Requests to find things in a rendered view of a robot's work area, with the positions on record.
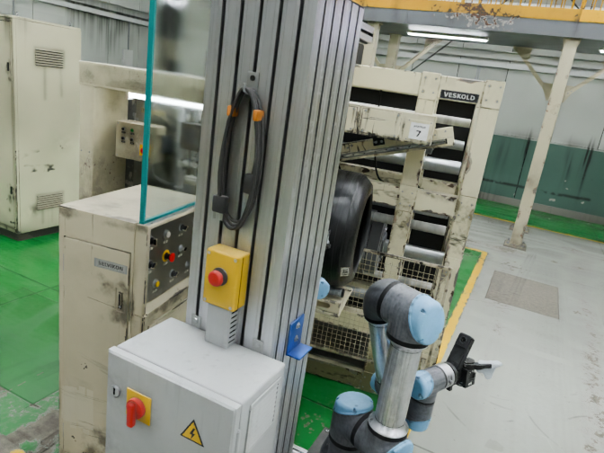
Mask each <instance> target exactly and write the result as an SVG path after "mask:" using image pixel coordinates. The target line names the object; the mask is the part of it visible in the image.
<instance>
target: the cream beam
mask: <svg viewBox="0 0 604 453"><path fill-rule="evenodd" d="M437 118H438V116H436V115H430V114H424V113H418V112H411V111H400V110H395V109H388V108H382V107H377V106H370V105H365V104H358V103H353V102H349V108H348V113H347V119H346V124H345V130H344V132H349V133H354V134H360V135H365V136H371V137H376V138H386V139H392V140H397V141H403V142H408V143H413V144H418V145H424V146H430V145H431V143H432V139H433V135H434V130H435V128H436V121H437ZM411 122H417V123H422V124H428V125H430V127H429V132H428V137H427V140H426V141H423V140H418V139H412V138H408V136H409V131H410V127H411Z"/></svg>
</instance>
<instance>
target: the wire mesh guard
mask: <svg viewBox="0 0 604 453"><path fill-rule="evenodd" d="M363 252H366V253H367V254H368V253H372V254H377V255H382V256H385V257H387V259H388V257H389V258H393V260H394V259H397V260H398V261H399V260H402V261H406V262H413V263H414V264H416V263H417V264H420V265H425V267H426V266H430V267H433V268H436V270H437V269H441V271H442V270H445V271H449V274H448V277H447V278H446V279H447V281H446V285H445V288H444V292H443V296H442V300H441V303H440V302H439V303H440V305H441V306H442V308H443V307H444V303H445V299H446V296H447V292H448V288H449V282H450V278H451V273H452V271H453V268H450V267H447V266H442V265H438V264H435V263H430V262H423V261H419V260H415V259H411V258H406V257H403V256H398V255H394V254H391V253H383V252H379V251H375V250H370V249H367V248H364V250H363ZM434 343H435V342H434ZM434 343H433V344H431V347H430V351H429V354H428V359H427V363H426V367H425V369H426V368H428V367H429V366H430V362H431V355H432V352H433V348H434ZM309 346H310V347H314V348H317V349H320V350H324V351H329V352H332V353H336V354H339V355H342V356H346V357H349V358H353V359H355V360H361V361H365V362H367V363H371V364H374V360H373V358H372V360H370V359H366V358H363V356H364V355H362V357H360V356H359V354H358V353H356V354H358V356H357V355H353V354H349V353H347V352H343V351H345V349H343V351H337V350H335V349H331V348H330V346H329V345H327V346H329V348H327V347H325V344H324V346H321V345H318V344H314V343H311V342H310V345H309Z"/></svg>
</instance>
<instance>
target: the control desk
mask: <svg viewBox="0 0 604 453"><path fill-rule="evenodd" d="M140 192H141V184H140V185H137V186H133V187H129V188H126V189H122V190H118V191H112V192H108V193H104V194H101V195H97V196H93V197H90V198H86V199H82V200H76V201H72V202H68V203H65V204H61V205H59V453H105V443H106V415H107V387H108V358H109V348H111V347H113V346H116V347H117V346H118V345H120V344H121V343H123V342H125V341H127V340H129V339H131V338H133V337H135V336H137V335H138V334H140V333H143V332H144V331H146V330H148V329H150V328H152V327H154V326H156V325H157V324H160V323H162V322H163V321H165V320H167V319H169V318H171V317H172V318H175V319H177V320H179V321H182V322H184V323H185V322H186V310H187V299H188V288H189V277H190V266H191V244H192V233H193V221H194V210H195V205H193V206H190V207H188V208H186V209H182V210H179V211H177V212H174V213H172V214H170V215H167V216H165V217H162V218H159V219H156V220H154V221H151V222H148V223H146V224H144V225H143V224H139V211H140Z"/></svg>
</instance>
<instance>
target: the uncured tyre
mask: <svg viewBox="0 0 604 453"><path fill-rule="evenodd" d="M372 202H373V184H372V183H371V181H370V180H369V178H368V177H367V176H366V175H364V174H362V173H356V172H352V171H346V170H342V169H338V173H337V180H336V185H335V191H334V196H333V206H332V212H331V218H330V224H329V229H328V231H329V230H331V232H330V235H329V239H328V240H329V242H330V243H329V244H330V245H331V247H330V248H329V249H328V248H326V250H325V251H324V262H323V268H322V273H321V277H322V278H324V279H325V280H326V281H327V282H328V284H329V285H330V286H334V287H342V286H344V285H346V284H348V283H349V282H351V281H352V280H353V278H354V276H355V273H356V271H357V269H358V267H359V264H360V259H361V256H362V254H363V250H364V247H365V243H366V240H367V235H368V231H369V222H370V218H371V211H372ZM343 267H350V269H349V276H341V277H340V275H341V268H343Z"/></svg>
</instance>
